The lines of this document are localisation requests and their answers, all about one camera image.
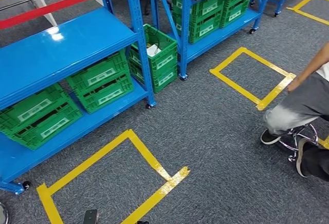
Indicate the red barrier belt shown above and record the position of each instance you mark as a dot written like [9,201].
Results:
[51,8]

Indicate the chrome stool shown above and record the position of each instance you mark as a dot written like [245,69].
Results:
[294,147]

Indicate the person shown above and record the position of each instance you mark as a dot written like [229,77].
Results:
[303,100]

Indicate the person's hand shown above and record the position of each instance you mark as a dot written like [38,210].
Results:
[293,85]

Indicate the person's forearm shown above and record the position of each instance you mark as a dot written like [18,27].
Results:
[313,62]

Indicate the yellow floor tape square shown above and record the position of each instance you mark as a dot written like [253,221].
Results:
[103,151]

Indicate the white plastic piece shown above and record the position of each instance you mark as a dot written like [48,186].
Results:
[153,50]

